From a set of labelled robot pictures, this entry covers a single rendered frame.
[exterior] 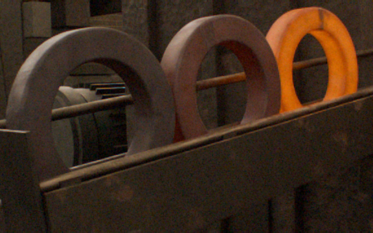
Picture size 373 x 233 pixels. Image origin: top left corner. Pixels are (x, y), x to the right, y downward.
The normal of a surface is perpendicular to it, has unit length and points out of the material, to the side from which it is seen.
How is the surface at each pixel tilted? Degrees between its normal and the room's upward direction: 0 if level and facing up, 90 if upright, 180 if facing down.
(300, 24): 90
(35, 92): 90
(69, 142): 90
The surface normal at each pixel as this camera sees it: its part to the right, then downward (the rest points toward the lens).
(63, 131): -0.74, 0.07
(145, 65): 0.67, 0.02
